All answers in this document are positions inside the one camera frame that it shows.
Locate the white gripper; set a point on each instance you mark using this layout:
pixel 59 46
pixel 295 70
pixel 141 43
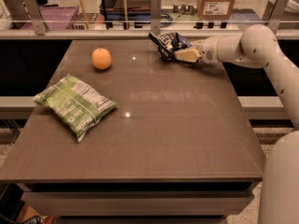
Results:
pixel 209 49

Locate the blue chip bag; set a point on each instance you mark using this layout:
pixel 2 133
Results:
pixel 169 43

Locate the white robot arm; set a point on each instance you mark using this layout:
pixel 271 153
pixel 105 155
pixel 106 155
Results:
pixel 257 47

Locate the green chip bag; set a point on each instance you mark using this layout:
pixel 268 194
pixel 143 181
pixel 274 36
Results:
pixel 76 103

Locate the cardboard box with label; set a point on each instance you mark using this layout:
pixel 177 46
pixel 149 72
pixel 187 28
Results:
pixel 215 9

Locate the orange fruit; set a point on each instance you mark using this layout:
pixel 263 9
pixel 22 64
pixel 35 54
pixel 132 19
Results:
pixel 101 59

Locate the yellow pole right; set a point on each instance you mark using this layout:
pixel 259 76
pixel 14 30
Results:
pixel 126 24

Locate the yellow pole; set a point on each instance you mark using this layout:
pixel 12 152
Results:
pixel 126 24
pixel 84 13

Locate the yellow pole left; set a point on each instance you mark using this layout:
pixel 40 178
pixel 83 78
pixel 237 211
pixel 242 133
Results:
pixel 84 13

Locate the purple plastic crate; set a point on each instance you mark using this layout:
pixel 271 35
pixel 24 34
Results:
pixel 54 18

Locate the middle metal railing post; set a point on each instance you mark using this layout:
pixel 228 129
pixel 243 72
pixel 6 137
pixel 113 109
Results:
pixel 155 16

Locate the metal railing post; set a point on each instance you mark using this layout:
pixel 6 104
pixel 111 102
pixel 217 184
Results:
pixel 281 15
pixel 34 13
pixel 155 16

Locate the black cart frame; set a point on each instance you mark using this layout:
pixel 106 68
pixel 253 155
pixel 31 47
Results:
pixel 111 13

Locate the right metal railing post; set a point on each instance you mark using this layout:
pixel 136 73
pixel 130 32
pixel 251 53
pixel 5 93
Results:
pixel 281 15

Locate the left metal railing post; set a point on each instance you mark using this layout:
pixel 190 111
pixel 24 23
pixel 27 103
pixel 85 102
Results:
pixel 34 13

